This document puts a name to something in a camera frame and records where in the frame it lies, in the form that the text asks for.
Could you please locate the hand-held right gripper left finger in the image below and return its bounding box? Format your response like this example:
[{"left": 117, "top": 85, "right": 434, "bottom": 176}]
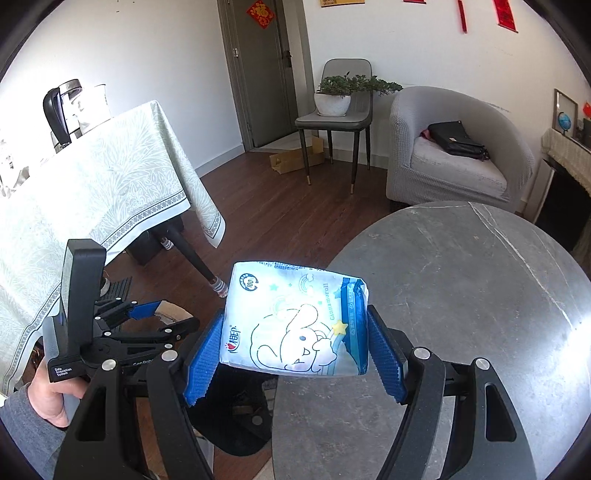
[{"left": 53, "top": 309, "right": 227, "bottom": 480}]

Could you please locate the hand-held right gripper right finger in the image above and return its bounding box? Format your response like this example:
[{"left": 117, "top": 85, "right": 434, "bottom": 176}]
[{"left": 366, "top": 305, "right": 539, "bottom": 480}]

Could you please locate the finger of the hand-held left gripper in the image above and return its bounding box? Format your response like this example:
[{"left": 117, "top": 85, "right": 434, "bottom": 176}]
[
  {"left": 95, "top": 298, "right": 162, "bottom": 333},
  {"left": 95, "top": 318, "right": 201, "bottom": 358}
]

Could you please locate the brown cardboard piece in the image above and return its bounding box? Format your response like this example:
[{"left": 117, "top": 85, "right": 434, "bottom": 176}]
[{"left": 154, "top": 299, "right": 195, "bottom": 324}]

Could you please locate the printed tissue pack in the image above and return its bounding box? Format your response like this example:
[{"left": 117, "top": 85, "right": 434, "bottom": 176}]
[{"left": 222, "top": 261, "right": 370, "bottom": 377}]

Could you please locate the person's left forearm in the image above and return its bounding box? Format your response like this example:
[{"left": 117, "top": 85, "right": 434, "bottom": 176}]
[{"left": 0, "top": 385, "right": 70, "bottom": 480}]

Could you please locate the person's left hand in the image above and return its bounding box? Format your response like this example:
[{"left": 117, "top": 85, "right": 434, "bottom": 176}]
[{"left": 27, "top": 376, "right": 88, "bottom": 430}]

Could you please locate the grey striped doormat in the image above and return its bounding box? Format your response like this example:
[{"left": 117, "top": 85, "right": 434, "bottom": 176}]
[{"left": 99, "top": 276, "right": 134, "bottom": 302}]

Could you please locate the black box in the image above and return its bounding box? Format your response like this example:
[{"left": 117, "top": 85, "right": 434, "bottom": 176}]
[{"left": 127, "top": 217, "right": 185, "bottom": 266}]

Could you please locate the table with white tablecloth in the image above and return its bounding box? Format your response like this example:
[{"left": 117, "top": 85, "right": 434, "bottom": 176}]
[{"left": 0, "top": 100, "right": 227, "bottom": 398}]

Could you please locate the round grey marble coffee table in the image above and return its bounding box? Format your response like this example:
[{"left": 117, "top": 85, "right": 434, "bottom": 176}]
[{"left": 271, "top": 200, "right": 586, "bottom": 480}]

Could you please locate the black and steel kettle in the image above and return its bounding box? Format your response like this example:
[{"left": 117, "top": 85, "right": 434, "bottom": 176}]
[{"left": 43, "top": 79, "right": 86, "bottom": 153}]

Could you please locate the grey armchair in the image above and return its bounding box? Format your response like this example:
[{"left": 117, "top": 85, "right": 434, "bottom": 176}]
[{"left": 387, "top": 86, "right": 536, "bottom": 213}]

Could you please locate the flat cardboard box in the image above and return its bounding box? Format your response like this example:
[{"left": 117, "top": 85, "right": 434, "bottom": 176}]
[{"left": 269, "top": 136, "right": 325, "bottom": 176}]

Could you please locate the black handbag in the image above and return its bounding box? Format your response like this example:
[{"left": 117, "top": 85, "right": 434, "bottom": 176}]
[{"left": 427, "top": 120, "right": 491, "bottom": 161}]

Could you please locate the black cabinet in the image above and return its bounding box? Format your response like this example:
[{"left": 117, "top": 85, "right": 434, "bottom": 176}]
[{"left": 536, "top": 157, "right": 591, "bottom": 252}]

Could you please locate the grey dining chair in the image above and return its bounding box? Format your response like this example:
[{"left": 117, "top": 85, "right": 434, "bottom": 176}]
[{"left": 294, "top": 58, "right": 374, "bottom": 193}]

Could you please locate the grey door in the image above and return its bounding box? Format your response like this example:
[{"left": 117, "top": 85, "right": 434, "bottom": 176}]
[{"left": 217, "top": 0, "right": 315, "bottom": 151}]

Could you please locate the potted plant in white pot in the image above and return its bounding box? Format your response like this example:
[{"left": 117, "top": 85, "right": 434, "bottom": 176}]
[{"left": 314, "top": 71, "right": 403, "bottom": 117}]

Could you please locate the beige lace cloth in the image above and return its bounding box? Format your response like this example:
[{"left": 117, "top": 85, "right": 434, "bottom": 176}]
[{"left": 540, "top": 127, "right": 591, "bottom": 195}]

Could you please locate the red door decoration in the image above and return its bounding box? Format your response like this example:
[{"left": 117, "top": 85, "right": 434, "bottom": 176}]
[{"left": 246, "top": 0, "right": 277, "bottom": 30}]

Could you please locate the wooden picture frame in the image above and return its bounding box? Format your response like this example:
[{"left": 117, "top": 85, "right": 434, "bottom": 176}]
[{"left": 553, "top": 89, "right": 579, "bottom": 137}]

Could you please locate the red wall banner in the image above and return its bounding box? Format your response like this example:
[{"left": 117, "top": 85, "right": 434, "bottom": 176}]
[{"left": 492, "top": 0, "right": 518, "bottom": 33}]

